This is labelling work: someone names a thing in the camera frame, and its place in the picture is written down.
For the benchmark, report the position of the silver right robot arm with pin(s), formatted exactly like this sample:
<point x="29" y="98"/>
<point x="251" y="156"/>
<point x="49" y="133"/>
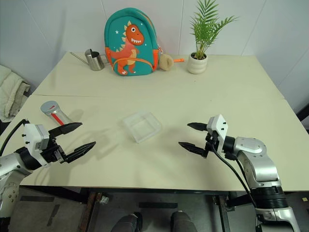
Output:
<point x="258" y="159"/>

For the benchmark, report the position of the rusty table leg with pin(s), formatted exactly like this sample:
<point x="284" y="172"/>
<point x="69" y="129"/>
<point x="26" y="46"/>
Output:
<point x="88" y="212"/>

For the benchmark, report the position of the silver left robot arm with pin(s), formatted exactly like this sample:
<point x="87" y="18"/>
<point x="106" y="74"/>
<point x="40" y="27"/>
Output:
<point x="12" y="163"/>

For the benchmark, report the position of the stainless steel watering can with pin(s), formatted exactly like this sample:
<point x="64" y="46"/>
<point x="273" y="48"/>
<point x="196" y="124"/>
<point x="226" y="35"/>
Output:
<point x="94" y="61"/>

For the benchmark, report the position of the black table leg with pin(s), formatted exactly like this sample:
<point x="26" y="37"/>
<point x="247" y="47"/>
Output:
<point x="223" y="212"/>

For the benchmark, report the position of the small grey round object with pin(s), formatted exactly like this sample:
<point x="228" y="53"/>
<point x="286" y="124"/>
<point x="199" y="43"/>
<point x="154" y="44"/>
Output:
<point x="49" y="107"/>

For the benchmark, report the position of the beige plush pendant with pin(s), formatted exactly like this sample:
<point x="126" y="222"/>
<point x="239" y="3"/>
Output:
<point x="165" y="62"/>

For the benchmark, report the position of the small caster wheel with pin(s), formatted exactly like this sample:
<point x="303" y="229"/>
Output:
<point x="104" y="199"/>

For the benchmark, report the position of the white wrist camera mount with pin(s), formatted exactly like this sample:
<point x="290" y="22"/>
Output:
<point x="31" y="135"/>
<point x="218" y="128"/>

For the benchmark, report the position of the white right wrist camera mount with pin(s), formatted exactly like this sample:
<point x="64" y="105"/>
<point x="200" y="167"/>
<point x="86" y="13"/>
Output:
<point x="218" y="128"/>

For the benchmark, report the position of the black stand beside table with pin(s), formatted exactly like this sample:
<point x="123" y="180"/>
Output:
<point x="303" y="116"/>

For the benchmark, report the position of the clear square plastic container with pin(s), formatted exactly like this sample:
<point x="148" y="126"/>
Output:
<point x="142" y="126"/>

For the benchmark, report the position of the green palm plant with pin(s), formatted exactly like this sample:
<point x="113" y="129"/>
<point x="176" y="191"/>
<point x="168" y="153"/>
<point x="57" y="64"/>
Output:
<point x="205" y="26"/>

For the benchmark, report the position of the black table frame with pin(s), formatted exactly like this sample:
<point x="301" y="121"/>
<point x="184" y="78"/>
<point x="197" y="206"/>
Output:
<point x="157" y="191"/>

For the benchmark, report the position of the dark rounded robot foot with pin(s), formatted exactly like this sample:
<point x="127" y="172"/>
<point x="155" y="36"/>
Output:
<point x="128" y="223"/>
<point x="183" y="222"/>

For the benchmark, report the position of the cream quilted jacket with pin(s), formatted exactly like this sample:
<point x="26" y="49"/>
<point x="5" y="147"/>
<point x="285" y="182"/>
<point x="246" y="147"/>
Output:
<point x="9" y="91"/>

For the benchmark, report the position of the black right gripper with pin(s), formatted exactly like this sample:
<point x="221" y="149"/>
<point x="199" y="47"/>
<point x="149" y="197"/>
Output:
<point x="210" y="142"/>

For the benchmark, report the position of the black floor tape strip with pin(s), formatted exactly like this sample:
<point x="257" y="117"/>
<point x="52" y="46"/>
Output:
<point x="158" y="205"/>

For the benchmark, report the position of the white ribbed plant pot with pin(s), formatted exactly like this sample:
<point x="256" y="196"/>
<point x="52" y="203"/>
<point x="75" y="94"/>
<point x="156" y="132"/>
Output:
<point x="197" y="64"/>

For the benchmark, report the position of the teal dinosaur backpack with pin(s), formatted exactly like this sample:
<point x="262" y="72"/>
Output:
<point x="130" y="48"/>

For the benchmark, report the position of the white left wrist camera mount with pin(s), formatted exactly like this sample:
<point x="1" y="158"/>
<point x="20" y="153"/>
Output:
<point x="31" y="135"/>

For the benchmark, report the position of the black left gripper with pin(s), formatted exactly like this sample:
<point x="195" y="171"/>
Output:
<point x="51" y="154"/>

